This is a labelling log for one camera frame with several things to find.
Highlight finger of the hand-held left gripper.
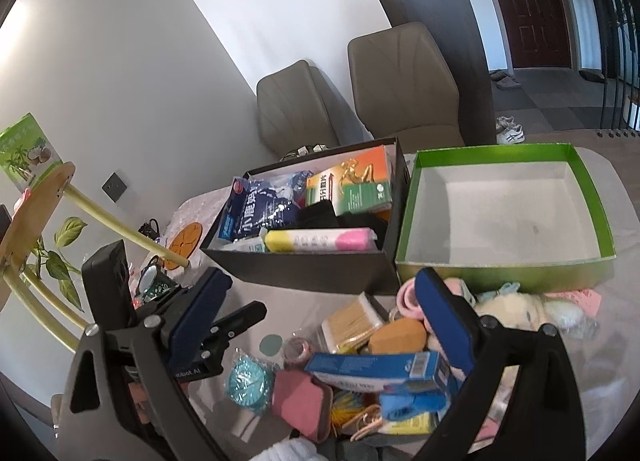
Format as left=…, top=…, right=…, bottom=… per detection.
left=201, top=302, right=269, bottom=343
left=133, top=285, right=199, bottom=326

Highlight cotton swab box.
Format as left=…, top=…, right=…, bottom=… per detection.
left=321, top=292, right=388, bottom=354

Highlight pink hair band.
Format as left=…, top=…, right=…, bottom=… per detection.
left=397, top=277, right=463, bottom=327

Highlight green leafy pothos plant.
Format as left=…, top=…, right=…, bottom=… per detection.
left=30, top=217, right=88, bottom=312

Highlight yellow pink roll packet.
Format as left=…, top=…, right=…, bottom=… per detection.
left=263, top=227, right=378, bottom=253

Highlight green cardboard box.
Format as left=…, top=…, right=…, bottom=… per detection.
left=395, top=142, right=616, bottom=294

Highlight pink case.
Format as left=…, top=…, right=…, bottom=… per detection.
left=271, top=370, right=334, bottom=443

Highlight orange green medicine box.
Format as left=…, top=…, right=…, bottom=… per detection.
left=306, top=145, right=393, bottom=216

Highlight grey tablecloth desktop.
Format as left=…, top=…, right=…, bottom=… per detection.
left=120, top=146, right=640, bottom=461

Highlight blue scrunchie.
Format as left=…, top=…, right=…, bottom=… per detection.
left=377, top=388, right=451, bottom=422

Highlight beige dining chair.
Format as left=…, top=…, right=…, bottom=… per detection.
left=256, top=60, right=373, bottom=159
left=347, top=22, right=466, bottom=149

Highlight green snack packet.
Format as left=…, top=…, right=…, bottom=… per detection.
left=0, top=113, right=63, bottom=192

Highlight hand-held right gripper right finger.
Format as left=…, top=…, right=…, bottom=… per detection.
left=414, top=267, right=587, bottom=461

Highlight grey fluffy sock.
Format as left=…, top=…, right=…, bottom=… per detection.
left=255, top=436, right=321, bottom=461

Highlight tan makeup sponge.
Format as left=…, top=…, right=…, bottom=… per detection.
left=367, top=317, right=428, bottom=354

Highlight blue white box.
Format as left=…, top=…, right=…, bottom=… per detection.
left=304, top=351, right=453, bottom=399

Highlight black cardboard box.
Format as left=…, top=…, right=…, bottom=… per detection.
left=199, top=137, right=412, bottom=297

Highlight orange round coaster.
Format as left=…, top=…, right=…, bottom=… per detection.
left=167, top=222, right=202, bottom=269

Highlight black slat room divider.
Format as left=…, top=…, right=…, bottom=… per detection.
left=590, top=0, right=640, bottom=136

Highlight white sneakers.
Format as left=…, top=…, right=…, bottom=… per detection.
left=495, top=116, right=526, bottom=146

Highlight teal round item in wrap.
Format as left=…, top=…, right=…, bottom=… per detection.
left=227, top=358, right=275, bottom=414

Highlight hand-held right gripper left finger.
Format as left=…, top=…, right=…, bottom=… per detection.
left=52, top=266, right=233, bottom=461

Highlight dark brown door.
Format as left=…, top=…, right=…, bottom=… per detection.
left=475, top=0, right=573, bottom=69

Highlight round wooden stand yellow legs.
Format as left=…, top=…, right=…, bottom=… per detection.
left=0, top=162, right=191, bottom=342

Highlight white plush toy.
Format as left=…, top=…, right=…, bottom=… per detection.
left=470, top=286, right=586, bottom=337

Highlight blue printed packet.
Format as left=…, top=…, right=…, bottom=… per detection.
left=218, top=171, right=313, bottom=244

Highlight dark wall socket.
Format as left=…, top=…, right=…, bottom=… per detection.
left=101, top=171, right=128, bottom=204

